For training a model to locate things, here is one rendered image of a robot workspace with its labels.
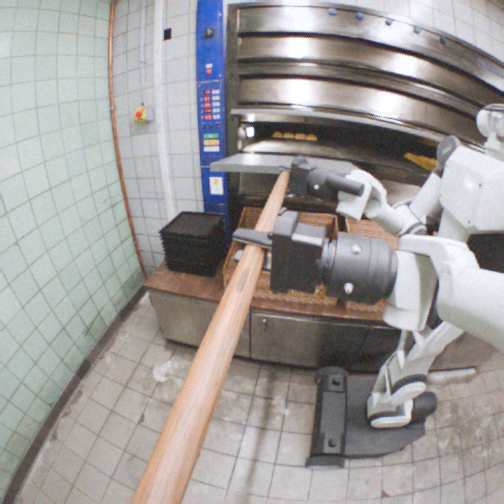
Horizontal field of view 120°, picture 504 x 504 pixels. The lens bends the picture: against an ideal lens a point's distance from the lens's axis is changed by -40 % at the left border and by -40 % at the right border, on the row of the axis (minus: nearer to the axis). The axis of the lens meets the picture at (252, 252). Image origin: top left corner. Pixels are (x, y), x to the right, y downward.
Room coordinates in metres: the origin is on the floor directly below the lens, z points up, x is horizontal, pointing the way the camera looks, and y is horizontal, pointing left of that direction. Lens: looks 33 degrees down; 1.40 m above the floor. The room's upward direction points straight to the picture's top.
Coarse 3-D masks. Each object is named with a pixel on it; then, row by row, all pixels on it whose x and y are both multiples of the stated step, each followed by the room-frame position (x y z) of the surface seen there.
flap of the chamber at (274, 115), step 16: (240, 112) 1.23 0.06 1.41; (256, 112) 1.22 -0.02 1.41; (272, 112) 1.20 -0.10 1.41; (288, 112) 1.19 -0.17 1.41; (304, 112) 1.17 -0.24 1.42; (320, 112) 1.16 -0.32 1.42; (352, 128) 1.29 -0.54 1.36; (368, 128) 1.20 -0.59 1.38; (384, 128) 1.11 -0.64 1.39; (400, 128) 1.07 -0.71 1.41
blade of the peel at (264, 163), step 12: (240, 156) 1.13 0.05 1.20; (252, 156) 1.13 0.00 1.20; (264, 156) 1.13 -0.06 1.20; (276, 156) 1.14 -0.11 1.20; (288, 156) 1.15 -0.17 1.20; (216, 168) 0.85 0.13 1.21; (228, 168) 0.84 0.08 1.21; (240, 168) 0.83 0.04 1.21; (252, 168) 0.82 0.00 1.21; (264, 168) 0.81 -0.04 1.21; (276, 168) 0.80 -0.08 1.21; (336, 168) 0.93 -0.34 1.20; (348, 168) 0.95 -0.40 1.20
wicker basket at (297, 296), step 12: (252, 216) 1.32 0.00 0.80; (300, 216) 1.28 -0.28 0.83; (312, 216) 1.27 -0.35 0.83; (324, 216) 1.26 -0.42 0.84; (240, 228) 1.21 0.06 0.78; (252, 228) 1.30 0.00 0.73; (336, 228) 1.14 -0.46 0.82; (228, 264) 0.94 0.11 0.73; (228, 276) 0.89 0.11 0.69; (264, 276) 0.86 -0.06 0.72; (264, 288) 0.92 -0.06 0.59; (324, 288) 0.81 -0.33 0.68; (288, 300) 0.83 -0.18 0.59; (300, 300) 0.83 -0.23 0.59; (312, 300) 0.82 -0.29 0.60; (324, 300) 0.80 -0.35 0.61; (336, 300) 0.79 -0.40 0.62
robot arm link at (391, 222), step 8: (392, 208) 0.59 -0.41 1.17; (400, 208) 0.63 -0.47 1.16; (408, 208) 0.63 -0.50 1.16; (384, 216) 0.55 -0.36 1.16; (392, 216) 0.56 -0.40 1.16; (400, 216) 0.58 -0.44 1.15; (408, 216) 0.59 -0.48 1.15; (384, 224) 0.56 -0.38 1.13; (392, 224) 0.56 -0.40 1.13; (400, 224) 0.57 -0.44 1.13; (408, 224) 0.57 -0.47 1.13; (416, 224) 0.55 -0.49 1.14; (392, 232) 0.57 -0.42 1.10; (400, 232) 0.57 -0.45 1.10; (408, 232) 0.55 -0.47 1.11
